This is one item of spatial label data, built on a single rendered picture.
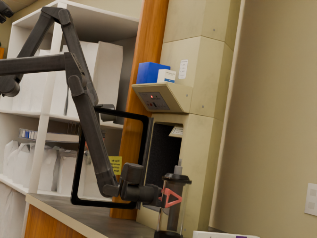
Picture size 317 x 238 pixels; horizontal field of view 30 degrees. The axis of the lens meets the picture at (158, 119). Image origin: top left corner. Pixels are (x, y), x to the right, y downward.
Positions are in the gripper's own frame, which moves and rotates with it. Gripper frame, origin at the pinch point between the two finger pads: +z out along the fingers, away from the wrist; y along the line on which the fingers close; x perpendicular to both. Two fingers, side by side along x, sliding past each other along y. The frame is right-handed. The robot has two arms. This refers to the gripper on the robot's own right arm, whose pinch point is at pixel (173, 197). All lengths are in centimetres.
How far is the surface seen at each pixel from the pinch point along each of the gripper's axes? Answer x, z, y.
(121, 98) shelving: -45, 49, 177
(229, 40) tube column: -63, 23, 15
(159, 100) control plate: -35.3, 0.5, 23.4
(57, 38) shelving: -66, -15, 126
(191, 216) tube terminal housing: 7.2, 14.6, 10.0
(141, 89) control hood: -39, -3, 33
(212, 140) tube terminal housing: -22.9, 20.6, 12.6
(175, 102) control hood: -34.6, 1.3, 11.4
